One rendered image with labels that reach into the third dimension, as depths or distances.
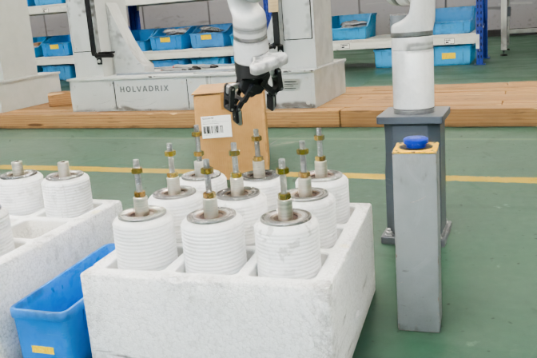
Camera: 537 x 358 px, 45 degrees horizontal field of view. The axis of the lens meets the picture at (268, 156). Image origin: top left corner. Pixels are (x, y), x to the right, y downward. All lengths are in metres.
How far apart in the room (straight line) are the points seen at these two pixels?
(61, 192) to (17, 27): 3.04
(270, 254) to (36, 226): 0.60
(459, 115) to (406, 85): 1.46
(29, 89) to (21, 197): 2.94
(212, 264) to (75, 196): 0.47
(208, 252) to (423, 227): 0.36
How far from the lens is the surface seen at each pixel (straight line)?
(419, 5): 1.46
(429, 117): 1.45
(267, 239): 0.93
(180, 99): 3.42
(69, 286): 1.25
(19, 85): 4.29
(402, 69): 1.48
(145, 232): 1.00
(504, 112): 2.91
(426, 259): 1.11
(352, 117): 3.01
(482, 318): 1.22
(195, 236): 0.96
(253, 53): 1.35
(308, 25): 3.16
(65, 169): 1.38
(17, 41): 4.32
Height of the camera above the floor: 0.55
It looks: 13 degrees down
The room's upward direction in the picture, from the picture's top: 4 degrees counter-clockwise
